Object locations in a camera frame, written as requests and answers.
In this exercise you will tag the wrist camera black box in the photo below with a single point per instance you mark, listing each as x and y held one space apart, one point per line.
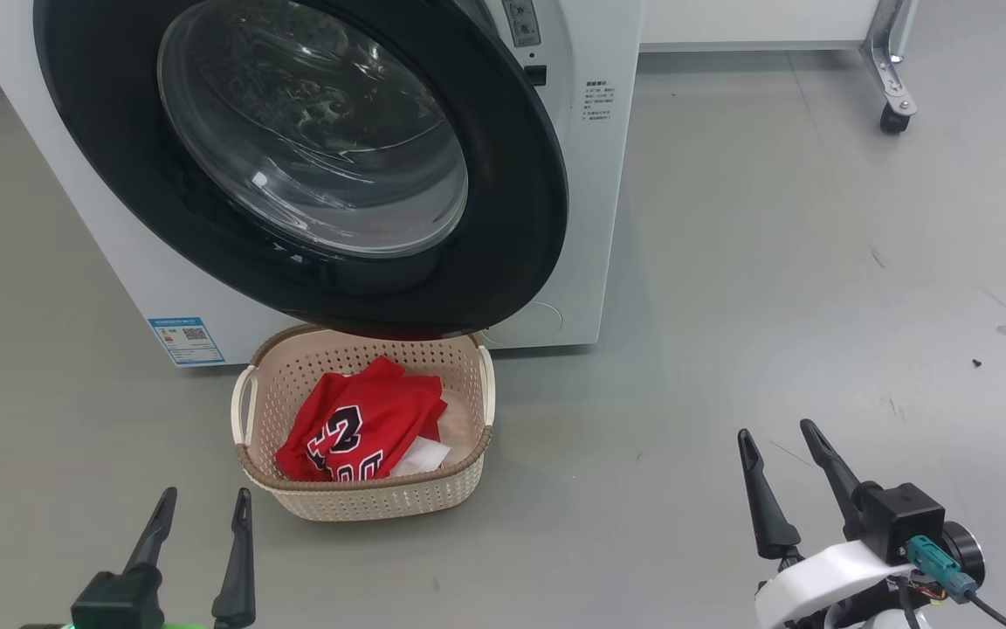
900 520
119 603

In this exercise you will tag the red basketball jersey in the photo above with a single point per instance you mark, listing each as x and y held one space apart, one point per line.
354 419

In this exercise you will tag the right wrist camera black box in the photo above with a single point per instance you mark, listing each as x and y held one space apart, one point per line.
900 520

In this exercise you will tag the round filter cover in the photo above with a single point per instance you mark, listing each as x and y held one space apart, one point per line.
529 328

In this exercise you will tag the grey warning sticker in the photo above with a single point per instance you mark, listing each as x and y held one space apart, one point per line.
520 22

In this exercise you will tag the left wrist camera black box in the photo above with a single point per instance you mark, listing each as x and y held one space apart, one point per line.
119 603

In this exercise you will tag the black caster with metal bracket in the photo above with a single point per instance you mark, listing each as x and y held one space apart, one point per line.
894 118

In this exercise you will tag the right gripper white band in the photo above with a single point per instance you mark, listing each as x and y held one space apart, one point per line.
817 585

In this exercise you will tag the white front-load washing machine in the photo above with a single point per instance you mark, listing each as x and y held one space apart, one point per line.
101 245

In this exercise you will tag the black round glass washer door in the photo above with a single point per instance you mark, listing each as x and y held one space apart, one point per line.
512 218

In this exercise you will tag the blue energy label sticker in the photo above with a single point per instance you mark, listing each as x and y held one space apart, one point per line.
187 341

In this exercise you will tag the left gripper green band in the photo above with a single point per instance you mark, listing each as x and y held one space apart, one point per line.
189 625

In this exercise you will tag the cream perforated laundry basket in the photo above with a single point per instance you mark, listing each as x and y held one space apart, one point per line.
363 502

